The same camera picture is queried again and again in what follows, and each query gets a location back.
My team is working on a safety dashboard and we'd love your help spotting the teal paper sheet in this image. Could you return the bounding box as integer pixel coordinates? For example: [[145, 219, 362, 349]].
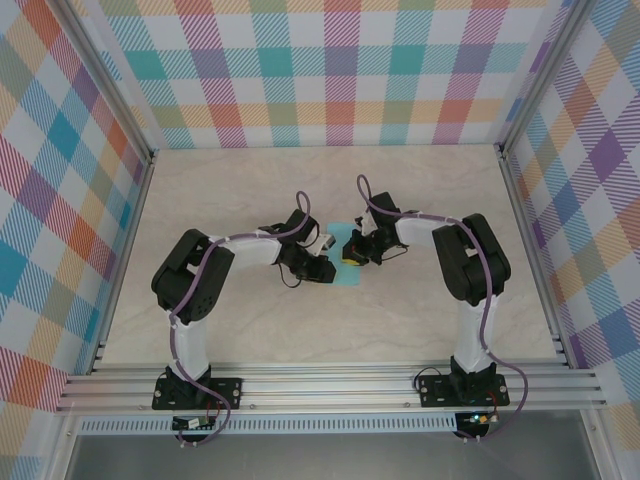
[[327, 223, 362, 289]]

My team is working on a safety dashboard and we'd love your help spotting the left small circuit board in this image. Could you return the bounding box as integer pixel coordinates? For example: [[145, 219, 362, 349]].
[[172, 417, 216, 431]]

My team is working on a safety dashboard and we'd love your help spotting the grey metal panel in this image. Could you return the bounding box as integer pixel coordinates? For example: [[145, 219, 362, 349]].
[[64, 432, 601, 480]]

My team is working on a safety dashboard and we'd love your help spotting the aluminium mounting rail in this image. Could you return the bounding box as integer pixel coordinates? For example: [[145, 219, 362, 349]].
[[54, 362, 609, 416]]

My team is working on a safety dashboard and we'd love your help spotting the thin black base cable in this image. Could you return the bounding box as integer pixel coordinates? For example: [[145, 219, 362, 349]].
[[415, 367, 454, 396]]

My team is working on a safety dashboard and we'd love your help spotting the aluminium side rail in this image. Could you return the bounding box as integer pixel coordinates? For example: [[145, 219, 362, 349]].
[[87, 152, 157, 376], [497, 144, 576, 371]]

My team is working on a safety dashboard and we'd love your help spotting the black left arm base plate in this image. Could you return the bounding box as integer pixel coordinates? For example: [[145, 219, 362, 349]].
[[152, 378, 245, 412]]

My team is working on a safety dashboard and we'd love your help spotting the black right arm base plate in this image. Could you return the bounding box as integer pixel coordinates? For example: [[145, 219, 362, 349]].
[[418, 374, 511, 409]]

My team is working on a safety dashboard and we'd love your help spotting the slotted grey cable duct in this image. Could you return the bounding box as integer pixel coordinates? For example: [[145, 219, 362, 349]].
[[79, 413, 459, 435]]

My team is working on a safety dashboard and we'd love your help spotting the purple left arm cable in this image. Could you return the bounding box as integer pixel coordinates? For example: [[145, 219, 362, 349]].
[[168, 190, 314, 447]]

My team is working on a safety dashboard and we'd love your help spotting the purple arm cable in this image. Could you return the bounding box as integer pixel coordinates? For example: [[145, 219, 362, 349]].
[[168, 190, 314, 447], [355, 174, 531, 444]]

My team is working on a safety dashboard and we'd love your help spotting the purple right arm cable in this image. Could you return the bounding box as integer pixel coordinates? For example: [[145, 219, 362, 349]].
[[355, 174, 531, 444]]

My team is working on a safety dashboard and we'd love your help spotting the aluminium frame post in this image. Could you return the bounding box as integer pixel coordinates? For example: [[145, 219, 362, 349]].
[[58, 0, 156, 166], [494, 0, 604, 159]]

